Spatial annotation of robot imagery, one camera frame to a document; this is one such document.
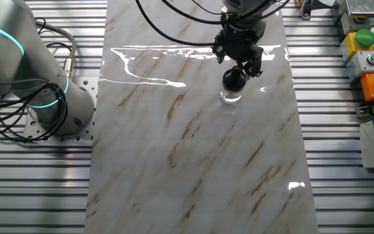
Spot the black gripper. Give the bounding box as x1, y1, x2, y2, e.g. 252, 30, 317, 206
212, 19, 267, 79

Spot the black jar lid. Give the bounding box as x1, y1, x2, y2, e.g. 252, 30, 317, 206
221, 66, 248, 93

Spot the clear glass jar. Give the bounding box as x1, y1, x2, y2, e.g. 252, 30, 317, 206
219, 83, 245, 107

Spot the marble pattern board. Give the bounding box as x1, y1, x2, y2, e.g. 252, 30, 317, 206
83, 0, 320, 234

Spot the yellow button box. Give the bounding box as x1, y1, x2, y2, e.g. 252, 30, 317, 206
340, 29, 374, 63

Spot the grey red button box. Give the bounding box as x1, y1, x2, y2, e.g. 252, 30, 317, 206
340, 12, 372, 36

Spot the grey green button box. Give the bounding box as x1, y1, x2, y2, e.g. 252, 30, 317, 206
345, 50, 374, 83

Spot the silver metal box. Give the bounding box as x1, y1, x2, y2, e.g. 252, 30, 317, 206
345, 0, 374, 18

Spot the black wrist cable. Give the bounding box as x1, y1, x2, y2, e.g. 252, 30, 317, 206
161, 0, 292, 26
134, 0, 216, 47

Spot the dark metal bracket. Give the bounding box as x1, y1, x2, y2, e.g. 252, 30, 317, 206
299, 0, 314, 21

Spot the small metal bracket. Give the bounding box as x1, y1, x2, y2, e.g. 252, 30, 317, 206
355, 97, 374, 118

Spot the perforated robot base plate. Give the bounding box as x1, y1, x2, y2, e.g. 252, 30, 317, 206
23, 76, 99, 142

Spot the thick grey cable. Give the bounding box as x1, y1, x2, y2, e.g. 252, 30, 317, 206
32, 19, 78, 81

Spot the black cable bundle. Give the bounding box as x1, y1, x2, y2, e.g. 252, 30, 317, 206
0, 81, 69, 144

